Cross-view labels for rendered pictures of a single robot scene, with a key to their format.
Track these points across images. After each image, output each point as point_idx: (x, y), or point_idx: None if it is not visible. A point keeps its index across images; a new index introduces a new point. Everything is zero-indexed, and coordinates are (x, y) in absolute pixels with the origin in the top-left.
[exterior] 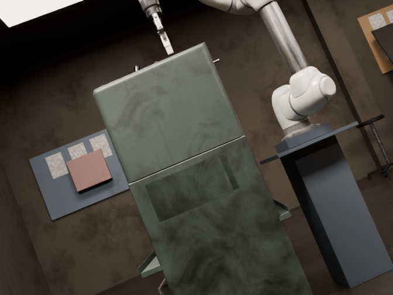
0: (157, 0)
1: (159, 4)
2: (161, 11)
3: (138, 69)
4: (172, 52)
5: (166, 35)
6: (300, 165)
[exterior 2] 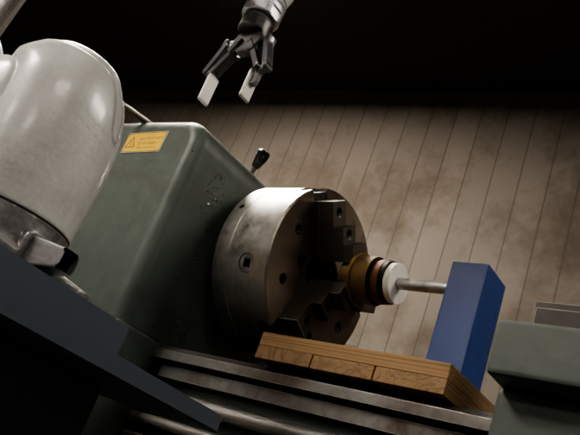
0: (243, 6)
1: (249, 7)
2: (242, 21)
3: (253, 160)
4: (240, 96)
5: (205, 80)
6: None
